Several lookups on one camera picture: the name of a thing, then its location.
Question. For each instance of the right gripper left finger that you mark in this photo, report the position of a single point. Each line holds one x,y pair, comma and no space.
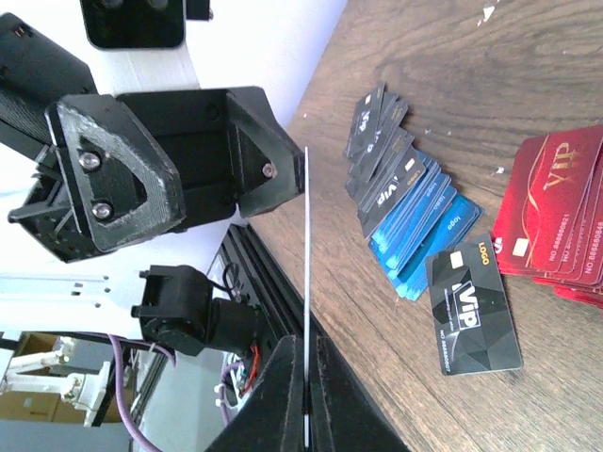
272,418

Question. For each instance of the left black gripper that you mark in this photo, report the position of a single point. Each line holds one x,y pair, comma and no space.
151,163

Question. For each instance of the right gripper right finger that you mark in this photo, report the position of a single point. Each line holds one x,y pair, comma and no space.
344,417

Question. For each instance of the black VIP card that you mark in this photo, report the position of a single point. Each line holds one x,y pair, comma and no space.
307,300
473,323

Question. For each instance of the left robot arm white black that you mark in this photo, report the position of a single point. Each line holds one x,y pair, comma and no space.
173,306

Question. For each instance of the black card pile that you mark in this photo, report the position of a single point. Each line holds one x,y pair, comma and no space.
386,170

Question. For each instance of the blue card pile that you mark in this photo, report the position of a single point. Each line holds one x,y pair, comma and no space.
432,216

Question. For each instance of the red VIP card pile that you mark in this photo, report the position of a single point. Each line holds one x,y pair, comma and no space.
549,225

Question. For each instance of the cardboard boxes in background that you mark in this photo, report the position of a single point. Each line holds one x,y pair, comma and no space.
56,379

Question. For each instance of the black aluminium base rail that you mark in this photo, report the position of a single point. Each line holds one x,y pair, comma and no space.
245,265

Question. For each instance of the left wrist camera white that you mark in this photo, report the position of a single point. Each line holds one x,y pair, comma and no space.
141,24

